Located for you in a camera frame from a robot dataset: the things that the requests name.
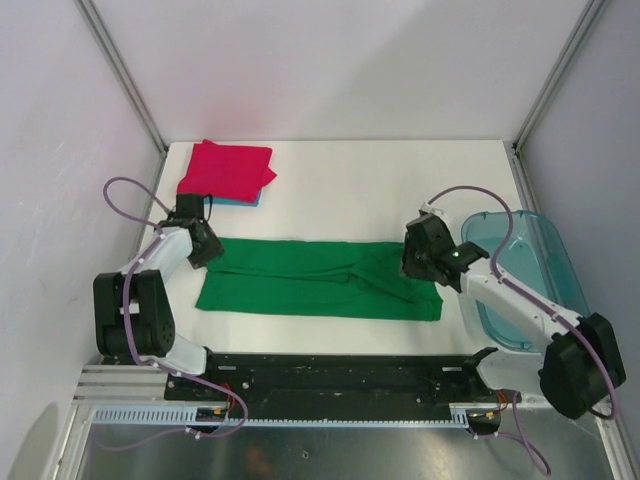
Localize aluminium front rail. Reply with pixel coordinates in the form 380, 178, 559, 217
72, 364, 614, 409

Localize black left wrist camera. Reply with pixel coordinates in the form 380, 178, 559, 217
172, 193, 211, 221

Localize folded red t shirt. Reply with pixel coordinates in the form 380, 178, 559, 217
177, 140, 277, 201

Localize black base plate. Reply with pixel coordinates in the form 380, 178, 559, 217
164, 347, 499, 424

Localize right aluminium frame post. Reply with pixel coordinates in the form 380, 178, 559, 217
512, 0, 610, 155

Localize folded blue t shirt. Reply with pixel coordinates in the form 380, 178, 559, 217
204, 190, 262, 207

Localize white slotted cable duct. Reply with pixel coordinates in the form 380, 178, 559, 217
92, 404, 498, 428

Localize teal plastic bin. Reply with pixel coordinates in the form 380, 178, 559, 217
461, 210, 590, 352

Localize aluminium frame post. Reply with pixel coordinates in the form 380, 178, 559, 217
512, 0, 610, 155
74, 0, 168, 155

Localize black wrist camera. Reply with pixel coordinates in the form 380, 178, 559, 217
405, 213, 456, 258
172, 193, 211, 221

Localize left aluminium frame post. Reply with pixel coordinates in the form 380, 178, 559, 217
74, 0, 168, 155

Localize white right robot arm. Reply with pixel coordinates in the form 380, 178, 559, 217
401, 239, 626, 420

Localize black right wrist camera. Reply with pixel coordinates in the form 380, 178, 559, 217
405, 213, 456, 258

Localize green t shirt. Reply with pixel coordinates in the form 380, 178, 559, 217
196, 238, 443, 322

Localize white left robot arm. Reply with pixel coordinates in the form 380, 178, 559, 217
93, 219, 224, 400

